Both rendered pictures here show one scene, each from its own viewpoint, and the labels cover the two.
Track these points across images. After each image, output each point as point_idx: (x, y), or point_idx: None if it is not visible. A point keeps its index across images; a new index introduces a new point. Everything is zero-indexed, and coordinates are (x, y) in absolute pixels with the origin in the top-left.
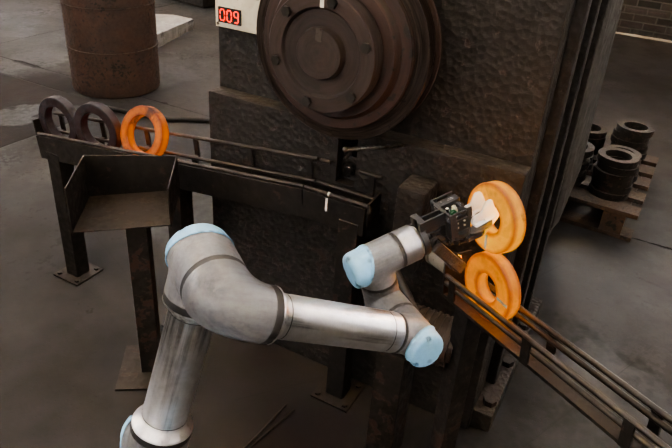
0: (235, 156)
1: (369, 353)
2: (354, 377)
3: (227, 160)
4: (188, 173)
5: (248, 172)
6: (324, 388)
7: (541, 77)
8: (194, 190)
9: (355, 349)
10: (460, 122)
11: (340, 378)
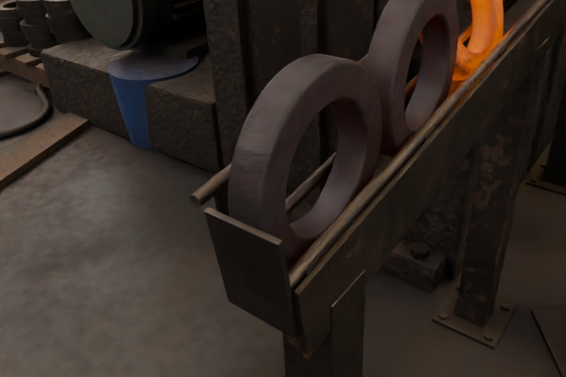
0: None
1: (544, 123)
2: (531, 167)
3: None
4: (561, 4)
5: None
6: (559, 187)
7: None
8: (557, 34)
9: (538, 132)
10: None
11: None
